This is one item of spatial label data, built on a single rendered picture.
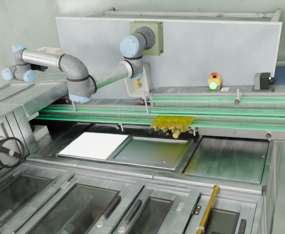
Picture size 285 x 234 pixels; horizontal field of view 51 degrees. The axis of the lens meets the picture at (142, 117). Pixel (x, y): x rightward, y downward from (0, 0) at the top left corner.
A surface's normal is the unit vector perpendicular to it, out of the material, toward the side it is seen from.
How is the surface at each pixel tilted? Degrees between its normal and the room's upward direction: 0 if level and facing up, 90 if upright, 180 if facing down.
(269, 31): 0
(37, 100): 90
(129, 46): 6
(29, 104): 90
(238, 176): 90
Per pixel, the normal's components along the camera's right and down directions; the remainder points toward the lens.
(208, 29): -0.44, 0.44
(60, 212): -0.18, -0.90
